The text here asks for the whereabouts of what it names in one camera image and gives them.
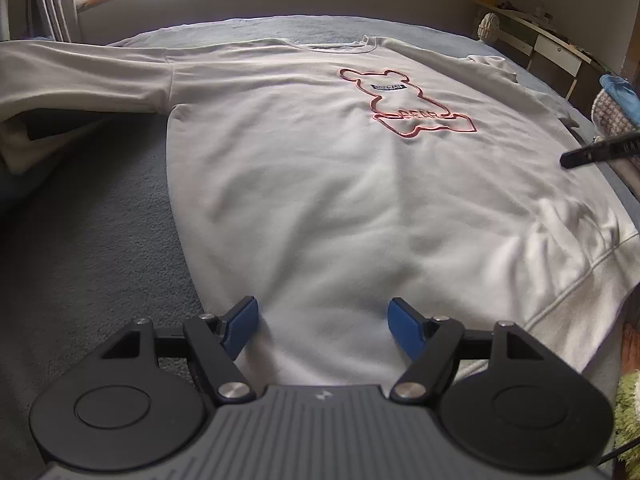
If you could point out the white ribbed lamp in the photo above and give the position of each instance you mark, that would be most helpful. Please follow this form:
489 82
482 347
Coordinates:
488 29

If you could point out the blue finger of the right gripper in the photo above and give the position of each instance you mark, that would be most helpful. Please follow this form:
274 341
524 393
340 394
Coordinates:
626 146

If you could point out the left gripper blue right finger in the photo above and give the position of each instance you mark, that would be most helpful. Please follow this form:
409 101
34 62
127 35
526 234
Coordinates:
431 345

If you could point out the grey curtain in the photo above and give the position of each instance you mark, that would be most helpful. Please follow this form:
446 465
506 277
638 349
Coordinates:
52 0

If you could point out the white green fluffy sleeve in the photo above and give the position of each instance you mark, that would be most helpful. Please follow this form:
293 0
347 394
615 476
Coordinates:
626 416

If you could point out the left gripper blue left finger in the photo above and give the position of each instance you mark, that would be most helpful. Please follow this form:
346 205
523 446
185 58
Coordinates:
215 343

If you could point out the blue folded garment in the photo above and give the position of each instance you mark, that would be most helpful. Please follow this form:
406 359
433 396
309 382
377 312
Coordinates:
620 90

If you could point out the grey fleece bed blanket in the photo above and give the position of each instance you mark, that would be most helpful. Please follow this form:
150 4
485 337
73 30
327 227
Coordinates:
89 242

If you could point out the white wooden desk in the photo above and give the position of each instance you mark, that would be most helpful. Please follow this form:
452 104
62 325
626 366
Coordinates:
568 69

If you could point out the pink tweed folded garment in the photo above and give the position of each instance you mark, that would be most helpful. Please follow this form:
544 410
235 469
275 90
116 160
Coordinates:
608 118

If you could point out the cream bear hoodie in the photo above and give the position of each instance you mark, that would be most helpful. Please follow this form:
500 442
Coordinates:
326 180

